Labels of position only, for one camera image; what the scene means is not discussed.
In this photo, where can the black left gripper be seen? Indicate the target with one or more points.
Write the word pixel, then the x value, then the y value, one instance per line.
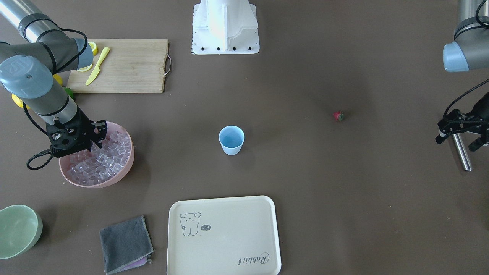
pixel 482 109

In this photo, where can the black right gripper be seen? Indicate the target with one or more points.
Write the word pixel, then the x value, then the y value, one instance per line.
pixel 83 126

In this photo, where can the red strawberry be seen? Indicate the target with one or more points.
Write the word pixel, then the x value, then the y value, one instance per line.
pixel 339 116

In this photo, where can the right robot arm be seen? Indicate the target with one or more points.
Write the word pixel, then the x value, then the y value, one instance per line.
pixel 27 71

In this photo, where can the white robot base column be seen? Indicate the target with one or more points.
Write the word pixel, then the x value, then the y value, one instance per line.
pixel 225 27

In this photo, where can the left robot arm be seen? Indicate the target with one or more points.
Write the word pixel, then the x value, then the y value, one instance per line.
pixel 468 51

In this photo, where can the pink bowl of ice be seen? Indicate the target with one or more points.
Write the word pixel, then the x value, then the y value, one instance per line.
pixel 101 167

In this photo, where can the light blue plastic cup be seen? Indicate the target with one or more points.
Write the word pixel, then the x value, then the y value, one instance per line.
pixel 231 139

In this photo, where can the steel muddler with black tip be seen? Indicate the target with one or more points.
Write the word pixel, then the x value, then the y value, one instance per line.
pixel 462 153

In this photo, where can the green lime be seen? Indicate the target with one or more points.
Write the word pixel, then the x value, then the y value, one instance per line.
pixel 70 92

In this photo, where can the whole yellow lemon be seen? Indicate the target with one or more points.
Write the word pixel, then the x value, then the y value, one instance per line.
pixel 17 101
pixel 58 79

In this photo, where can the yellow plastic knife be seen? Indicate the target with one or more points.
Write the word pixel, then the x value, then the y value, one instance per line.
pixel 96 69

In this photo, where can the lemon half near edge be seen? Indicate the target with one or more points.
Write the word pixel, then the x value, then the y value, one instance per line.
pixel 94 47

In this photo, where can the wooden cutting board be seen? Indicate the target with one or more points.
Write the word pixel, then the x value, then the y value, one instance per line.
pixel 131 66

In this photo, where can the green ceramic bowl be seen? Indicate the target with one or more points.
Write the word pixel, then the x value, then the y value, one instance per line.
pixel 20 229

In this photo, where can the grey folded cloth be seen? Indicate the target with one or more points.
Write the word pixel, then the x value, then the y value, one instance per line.
pixel 126 245

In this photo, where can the cream rabbit tray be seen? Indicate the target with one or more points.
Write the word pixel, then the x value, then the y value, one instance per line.
pixel 223 236

